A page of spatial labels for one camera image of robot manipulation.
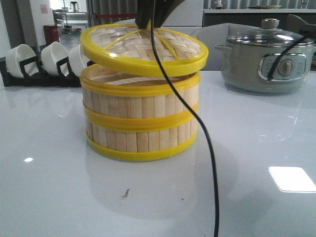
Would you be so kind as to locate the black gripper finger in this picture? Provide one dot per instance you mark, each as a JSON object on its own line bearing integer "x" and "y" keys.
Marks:
{"x": 163, "y": 8}
{"x": 144, "y": 9}

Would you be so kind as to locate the bamboo steamer lid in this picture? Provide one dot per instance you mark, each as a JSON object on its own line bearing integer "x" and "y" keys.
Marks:
{"x": 144, "y": 52}

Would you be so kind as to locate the bamboo steamer tray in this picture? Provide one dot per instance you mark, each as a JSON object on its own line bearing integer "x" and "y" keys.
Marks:
{"x": 141, "y": 146}
{"x": 120, "y": 101}

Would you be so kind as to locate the red barrier belt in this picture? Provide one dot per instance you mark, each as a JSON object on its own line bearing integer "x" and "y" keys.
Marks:
{"x": 126, "y": 15}

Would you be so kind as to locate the dark grey counter cabinet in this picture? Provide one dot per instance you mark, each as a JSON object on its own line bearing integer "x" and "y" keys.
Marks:
{"x": 253, "y": 17}

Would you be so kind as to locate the right grey chair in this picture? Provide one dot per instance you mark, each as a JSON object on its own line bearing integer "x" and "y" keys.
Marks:
{"x": 217, "y": 34}

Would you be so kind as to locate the white bowl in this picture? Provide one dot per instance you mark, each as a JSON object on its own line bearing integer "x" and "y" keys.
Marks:
{"x": 15, "y": 56}
{"x": 78, "y": 60}
{"x": 50, "y": 55}

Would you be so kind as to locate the red trash bin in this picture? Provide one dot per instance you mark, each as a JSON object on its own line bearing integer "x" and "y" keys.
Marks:
{"x": 51, "y": 34}

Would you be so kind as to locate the grey electric cooking pot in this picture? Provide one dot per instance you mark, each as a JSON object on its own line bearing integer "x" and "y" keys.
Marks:
{"x": 247, "y": 67}

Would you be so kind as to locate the wooden plate on counter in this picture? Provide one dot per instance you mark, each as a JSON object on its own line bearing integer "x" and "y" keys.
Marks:
{"x": 268, "y": 6}

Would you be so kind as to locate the glass pot lid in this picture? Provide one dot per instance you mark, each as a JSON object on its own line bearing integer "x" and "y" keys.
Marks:
{"x": 268, "y": 35}

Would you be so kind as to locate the black dish rack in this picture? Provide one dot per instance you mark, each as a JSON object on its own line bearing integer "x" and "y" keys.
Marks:
{"x": 65, "y": 77}

